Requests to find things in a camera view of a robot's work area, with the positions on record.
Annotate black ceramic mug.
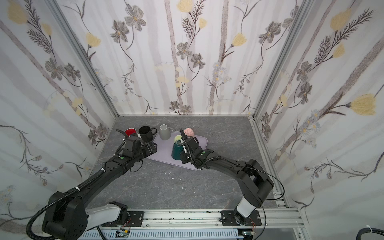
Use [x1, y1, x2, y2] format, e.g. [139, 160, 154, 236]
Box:
[139, 126, 158, 143]

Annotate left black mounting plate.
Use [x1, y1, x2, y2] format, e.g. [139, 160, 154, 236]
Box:
[127, 211, 145, 228]

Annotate pink ceramic mug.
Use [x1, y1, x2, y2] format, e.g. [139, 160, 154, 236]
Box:
[184, 128, 195, 137]

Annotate black corrugated cable conduit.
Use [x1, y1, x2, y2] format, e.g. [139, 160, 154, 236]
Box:
[25, 179, 103, 240]

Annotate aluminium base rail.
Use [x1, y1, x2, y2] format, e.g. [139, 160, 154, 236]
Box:
[123, 208, 305, 231]

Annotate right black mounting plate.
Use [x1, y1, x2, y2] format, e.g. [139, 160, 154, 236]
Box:
[220, 210, 262, 227]

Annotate black mounting plate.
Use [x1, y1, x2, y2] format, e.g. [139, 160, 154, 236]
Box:
[127, 211, 145, 228]
[220, 210, 262, 227]

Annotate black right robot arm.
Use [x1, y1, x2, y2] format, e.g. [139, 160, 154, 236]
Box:
[180, 130, 275, 226]

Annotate cream mug red inside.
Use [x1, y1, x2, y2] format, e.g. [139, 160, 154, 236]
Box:
[125, 128, 138, 137]

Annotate grey ceramic mug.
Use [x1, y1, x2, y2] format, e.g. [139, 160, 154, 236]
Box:
[159, 124, 174, 141]

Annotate light green ceramic mug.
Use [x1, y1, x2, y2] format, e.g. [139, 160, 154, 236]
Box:
[174, 135, 183, 143]

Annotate dark green ceramic mug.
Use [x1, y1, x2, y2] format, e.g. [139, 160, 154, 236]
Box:
[171, 140, 184, 161]

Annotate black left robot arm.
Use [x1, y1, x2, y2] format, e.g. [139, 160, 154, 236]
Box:
[42, 136, 157, 240]

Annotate white slotted cable duct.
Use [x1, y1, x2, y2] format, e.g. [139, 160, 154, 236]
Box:
[78, 229, 244, 240]

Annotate lavender plastic tray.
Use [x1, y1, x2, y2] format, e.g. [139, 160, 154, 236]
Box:
[148, 132, 198, 171]

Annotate black cable bottom right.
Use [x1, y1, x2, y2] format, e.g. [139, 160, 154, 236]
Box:
[355, 226, 384, 240]

